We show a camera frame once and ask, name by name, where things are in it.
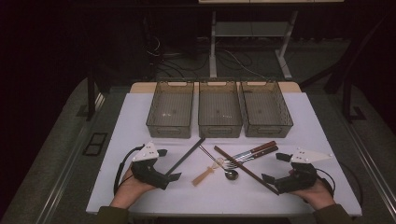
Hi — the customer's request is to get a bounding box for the black metal stand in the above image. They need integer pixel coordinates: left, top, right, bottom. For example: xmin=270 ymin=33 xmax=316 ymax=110
xmin=299 ymin=13 xmax=391 ymax=124
xmin=76 ymin=69 xmax=98 ymax=122

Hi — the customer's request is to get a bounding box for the aluminium floor rail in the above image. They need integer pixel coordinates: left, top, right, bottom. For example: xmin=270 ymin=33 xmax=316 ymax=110
xmin=342 ymin=122 xmax=396 ymax=216
xmin=35 ymin=91 xmax=106 ymax=224

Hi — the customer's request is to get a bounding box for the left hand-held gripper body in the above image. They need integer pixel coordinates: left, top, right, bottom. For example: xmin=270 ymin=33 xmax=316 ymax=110
xmin=130 ymin=141 xmax=171 ymax=190

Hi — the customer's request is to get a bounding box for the person's left hand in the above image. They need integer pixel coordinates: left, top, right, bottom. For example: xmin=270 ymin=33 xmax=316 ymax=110
xmin=110 ymin=166 xmax=157 ymax=209

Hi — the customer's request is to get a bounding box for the thin black cable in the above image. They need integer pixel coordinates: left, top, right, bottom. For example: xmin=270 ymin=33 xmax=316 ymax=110
xmin=338 ymin=161 xmax=364 ymax=207

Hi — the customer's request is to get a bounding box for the white table mat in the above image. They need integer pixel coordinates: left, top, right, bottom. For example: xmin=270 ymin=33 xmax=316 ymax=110
xmin=86 ymin=91 xmax=363 ymax=217

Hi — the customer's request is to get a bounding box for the left hand-held gripper cable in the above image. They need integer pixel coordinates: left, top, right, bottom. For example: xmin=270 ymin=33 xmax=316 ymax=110
xmin=113 ymin=144 xmax=147 ymax=195

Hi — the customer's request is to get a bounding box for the light wooden spoon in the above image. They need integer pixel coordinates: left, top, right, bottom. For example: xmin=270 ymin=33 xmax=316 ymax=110
xmin=191 ymin=157 xmax=226 ymax=188

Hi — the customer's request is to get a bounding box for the tangle of floor cables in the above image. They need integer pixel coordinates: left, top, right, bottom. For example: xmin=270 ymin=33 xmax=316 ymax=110
xmin=144 ymin=34 xmax=269 ymax=80

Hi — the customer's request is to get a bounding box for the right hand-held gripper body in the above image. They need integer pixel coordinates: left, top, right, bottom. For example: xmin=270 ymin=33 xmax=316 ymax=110
xmin=274 ymin=147 xmax=333 ymax=195

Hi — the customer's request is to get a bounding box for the smoky clear plastic bin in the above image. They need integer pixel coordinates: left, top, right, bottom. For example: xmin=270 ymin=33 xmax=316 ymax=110
xmin=145 ymin=79 xmax=195 ymax=139
xmin=197 ymin=79 xmax=244 ymax=139
xmin=239 ymin=79 xmax=294 ymax=138

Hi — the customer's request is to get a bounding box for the hand-held gripper cable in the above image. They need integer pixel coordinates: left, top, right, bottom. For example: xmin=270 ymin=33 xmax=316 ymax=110
xmin=316 ymin=167 xmax=336 ymax=198
xmin=113 ymin=144 xmax=147 ymax=195

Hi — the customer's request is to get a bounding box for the right hand-held gripper cable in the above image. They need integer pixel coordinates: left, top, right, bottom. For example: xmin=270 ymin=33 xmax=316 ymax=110
xmin=316 ymin=167 xmax=336 ymax=198

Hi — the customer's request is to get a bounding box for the white background desk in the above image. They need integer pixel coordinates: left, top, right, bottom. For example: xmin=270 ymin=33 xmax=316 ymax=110
xmin=198 ymin=0 xmax=345 ymax=80

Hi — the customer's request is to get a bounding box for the person's right hand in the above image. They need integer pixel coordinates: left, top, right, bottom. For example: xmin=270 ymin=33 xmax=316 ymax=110
xmin=289 ymin=178 xmax=335 ymax=211

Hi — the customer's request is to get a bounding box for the metal spoon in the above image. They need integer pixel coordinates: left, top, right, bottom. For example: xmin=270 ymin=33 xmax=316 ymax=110
xmin=198 ymin=144 xmax=240 ymax=181

